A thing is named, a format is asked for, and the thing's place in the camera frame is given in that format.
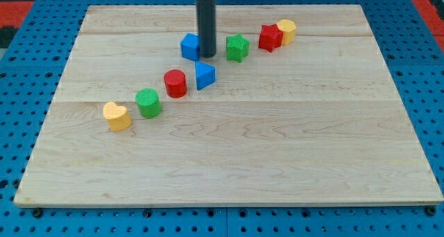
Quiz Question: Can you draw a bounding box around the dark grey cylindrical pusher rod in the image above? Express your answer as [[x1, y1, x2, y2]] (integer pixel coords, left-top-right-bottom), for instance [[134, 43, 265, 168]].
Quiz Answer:
[[196, 0, 216, 58]]

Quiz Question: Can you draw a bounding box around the blue triangle block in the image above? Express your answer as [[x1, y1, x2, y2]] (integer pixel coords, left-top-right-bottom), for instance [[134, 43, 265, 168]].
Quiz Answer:
[[195, 62, 216, 90]]

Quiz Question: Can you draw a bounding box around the blue cube block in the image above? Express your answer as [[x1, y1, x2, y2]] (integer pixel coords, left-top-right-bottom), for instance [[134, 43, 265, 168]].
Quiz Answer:
[[180, 33, 200, 61]]

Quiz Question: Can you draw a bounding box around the green star block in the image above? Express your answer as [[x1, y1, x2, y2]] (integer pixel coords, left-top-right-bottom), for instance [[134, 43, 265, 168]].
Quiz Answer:
[[225, 34, 250, 62]]

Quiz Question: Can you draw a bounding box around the red star block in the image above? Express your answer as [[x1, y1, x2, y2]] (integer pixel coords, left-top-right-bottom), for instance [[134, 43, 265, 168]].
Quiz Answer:
[[258, 24, 283, 53]]

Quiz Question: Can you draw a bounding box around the red cylinder block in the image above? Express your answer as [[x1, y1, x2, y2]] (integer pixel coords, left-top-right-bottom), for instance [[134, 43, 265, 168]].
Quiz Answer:
[[164, 69, 187, 98]]

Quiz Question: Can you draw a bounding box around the yellow hexagon block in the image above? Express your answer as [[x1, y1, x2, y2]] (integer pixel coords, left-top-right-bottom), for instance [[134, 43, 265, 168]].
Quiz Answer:
[[277, 19, 297, 45]]

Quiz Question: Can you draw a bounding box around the green cylinder block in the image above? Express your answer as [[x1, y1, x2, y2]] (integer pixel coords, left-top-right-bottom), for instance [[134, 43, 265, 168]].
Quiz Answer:
[[135, 88, 162, 119]]

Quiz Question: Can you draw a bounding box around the yellow heart block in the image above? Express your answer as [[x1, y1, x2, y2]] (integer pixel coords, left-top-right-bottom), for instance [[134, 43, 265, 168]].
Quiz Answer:
[[103, 102, 133, 132]]

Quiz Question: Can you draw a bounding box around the light wooden board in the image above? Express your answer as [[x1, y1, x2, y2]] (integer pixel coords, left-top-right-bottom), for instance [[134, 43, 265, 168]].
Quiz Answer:
[[14, 5, 443, 209]]

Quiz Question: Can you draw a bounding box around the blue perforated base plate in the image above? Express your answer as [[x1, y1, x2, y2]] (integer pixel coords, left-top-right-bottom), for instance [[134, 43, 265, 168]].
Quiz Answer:
[[1, 0, 443, 236]]

